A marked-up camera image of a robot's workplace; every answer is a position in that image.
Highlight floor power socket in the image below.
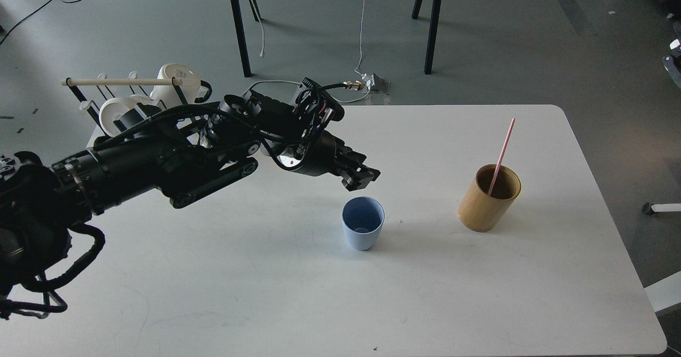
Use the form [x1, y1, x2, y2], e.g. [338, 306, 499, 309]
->
[361, 72, 388, 94]

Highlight white floor cable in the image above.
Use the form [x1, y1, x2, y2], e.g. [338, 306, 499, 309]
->
[232, 0, 373, 106]

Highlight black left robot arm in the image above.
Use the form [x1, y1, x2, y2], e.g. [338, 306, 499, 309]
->
[1, 78, 381, 320]

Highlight white mug upper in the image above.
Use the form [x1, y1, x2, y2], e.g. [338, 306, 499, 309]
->
[150, 63, 212, 110]

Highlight bamboo cylinder holder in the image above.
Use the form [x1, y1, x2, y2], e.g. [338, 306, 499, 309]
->
[458, 164, 521, 233]

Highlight black wire mug rack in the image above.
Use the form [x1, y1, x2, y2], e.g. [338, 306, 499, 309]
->
[62, 71, 181, 131]

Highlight black table leg right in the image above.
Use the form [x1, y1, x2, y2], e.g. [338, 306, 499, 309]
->
[411, 0, 442, 75]

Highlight black table leg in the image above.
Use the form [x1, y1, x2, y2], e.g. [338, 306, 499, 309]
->
[229, 0, 262, 78]
[411, 0, 442, 75]

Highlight black table leg left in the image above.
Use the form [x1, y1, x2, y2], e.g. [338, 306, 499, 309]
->
[229, 0, 262, 78]

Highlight blue plastic cup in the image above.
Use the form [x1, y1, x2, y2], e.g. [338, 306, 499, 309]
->
[341, 196, 385, 251]

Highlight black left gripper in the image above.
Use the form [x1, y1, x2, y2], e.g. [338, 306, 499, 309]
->
[277, 131, 381, 192]

